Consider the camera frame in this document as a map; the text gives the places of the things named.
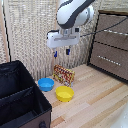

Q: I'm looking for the black fabric storage box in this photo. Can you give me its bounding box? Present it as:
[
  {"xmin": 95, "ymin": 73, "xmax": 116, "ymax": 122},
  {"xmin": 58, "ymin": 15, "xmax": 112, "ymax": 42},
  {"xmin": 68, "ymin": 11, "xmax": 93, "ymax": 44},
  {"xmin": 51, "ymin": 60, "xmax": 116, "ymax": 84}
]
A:
[{"xmin": 0, "ymin": 60, "xmax": 53, "ymax": 128}]

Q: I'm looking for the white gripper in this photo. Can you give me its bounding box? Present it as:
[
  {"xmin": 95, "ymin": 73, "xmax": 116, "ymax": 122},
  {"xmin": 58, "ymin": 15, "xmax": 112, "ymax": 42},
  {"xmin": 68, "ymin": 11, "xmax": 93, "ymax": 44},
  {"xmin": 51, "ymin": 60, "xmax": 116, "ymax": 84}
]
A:
[{"xmin": 46, "ymin": 27, "xmax": 81, "ymax": 59}]

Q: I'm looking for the colourful patterned snack box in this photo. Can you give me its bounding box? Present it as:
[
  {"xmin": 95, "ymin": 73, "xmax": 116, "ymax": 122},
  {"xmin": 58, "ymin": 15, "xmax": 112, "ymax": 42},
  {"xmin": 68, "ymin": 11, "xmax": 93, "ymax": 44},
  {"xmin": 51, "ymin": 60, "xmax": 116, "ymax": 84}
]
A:
[{"xmin": 52, "ymin": 64, "xmax": 76, "ymax": 88}]

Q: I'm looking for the yellow plastic bowl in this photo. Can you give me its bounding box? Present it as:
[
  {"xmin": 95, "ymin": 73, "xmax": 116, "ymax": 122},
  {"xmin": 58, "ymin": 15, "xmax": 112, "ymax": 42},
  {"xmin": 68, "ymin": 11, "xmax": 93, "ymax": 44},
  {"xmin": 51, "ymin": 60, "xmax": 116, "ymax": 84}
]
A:
[{"xmin": 55, "ymin": 85, "xmax": 76, "ymax": 103}]

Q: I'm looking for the dark wooden drawer cabinet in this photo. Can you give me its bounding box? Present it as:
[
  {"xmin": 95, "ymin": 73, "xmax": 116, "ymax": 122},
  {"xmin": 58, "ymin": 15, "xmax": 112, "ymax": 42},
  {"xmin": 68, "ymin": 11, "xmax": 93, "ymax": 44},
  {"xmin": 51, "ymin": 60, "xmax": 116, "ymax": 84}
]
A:
[{"xmin": 87, "ymin": 8, "xmax": 128, "ymax": 84}]

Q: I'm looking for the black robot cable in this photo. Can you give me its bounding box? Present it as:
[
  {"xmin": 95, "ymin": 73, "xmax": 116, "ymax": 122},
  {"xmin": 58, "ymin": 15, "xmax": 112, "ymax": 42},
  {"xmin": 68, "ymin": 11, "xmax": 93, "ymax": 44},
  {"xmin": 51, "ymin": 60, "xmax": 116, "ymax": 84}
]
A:
[{"xmin": 79, "ymin": 17, "xmax": 128, "ymax": 38}]

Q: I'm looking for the grey patterned mat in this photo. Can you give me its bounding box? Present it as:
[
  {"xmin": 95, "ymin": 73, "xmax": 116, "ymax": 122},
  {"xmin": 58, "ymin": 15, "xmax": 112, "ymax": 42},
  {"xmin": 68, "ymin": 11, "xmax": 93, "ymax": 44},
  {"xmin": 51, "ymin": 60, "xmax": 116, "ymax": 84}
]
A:
[{"xmin": 0, "ymin": 0, "xmax": 128, "ymax": 82}]

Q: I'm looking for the silver bar drawer handle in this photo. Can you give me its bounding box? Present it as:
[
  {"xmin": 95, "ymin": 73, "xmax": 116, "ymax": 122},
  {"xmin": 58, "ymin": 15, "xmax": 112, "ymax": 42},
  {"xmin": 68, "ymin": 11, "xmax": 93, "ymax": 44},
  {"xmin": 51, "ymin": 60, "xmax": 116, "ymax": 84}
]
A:
[
  {"xmin": 102, "ymin": 28, "xmax": 128, "ymax": 36},
  {"xmin": 98, "ymin": 54, "xmax": 122, "ymax": 67}
]

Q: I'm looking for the blue plastic bowl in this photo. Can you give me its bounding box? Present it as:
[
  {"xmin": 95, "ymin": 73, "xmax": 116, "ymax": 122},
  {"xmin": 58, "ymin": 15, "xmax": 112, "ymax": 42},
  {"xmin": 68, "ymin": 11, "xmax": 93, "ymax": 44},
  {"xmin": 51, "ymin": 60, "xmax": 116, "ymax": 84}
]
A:
[{"xmin": 37, "ymin": 77, "xmax": 56, "ymax": 93}]

